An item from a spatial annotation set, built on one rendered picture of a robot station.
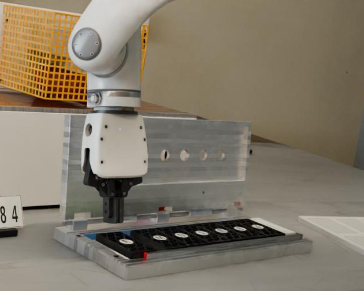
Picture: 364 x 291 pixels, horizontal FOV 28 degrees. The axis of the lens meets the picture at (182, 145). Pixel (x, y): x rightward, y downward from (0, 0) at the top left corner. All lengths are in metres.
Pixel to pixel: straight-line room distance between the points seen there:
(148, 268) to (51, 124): 0.40
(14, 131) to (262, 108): 2.49
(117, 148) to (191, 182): 0.33
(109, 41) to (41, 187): 0.46
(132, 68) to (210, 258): 0.34
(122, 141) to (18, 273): 0.25
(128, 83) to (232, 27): 2.47
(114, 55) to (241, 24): 2.57
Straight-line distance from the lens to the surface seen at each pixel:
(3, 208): 1.25
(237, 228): 1.35
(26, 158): 1.38
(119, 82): 1.10
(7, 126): 1.34
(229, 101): 3.60
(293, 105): 3.84
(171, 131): 1.35
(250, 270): 1.23
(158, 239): 1.21
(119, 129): 1.11
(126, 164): 1.12
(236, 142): 1.48
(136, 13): 1.03
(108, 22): 1.03
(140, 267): 1.11
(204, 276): 1.16
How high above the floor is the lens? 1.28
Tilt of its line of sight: 9 degrees down
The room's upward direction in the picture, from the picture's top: 8 degrees clockwise
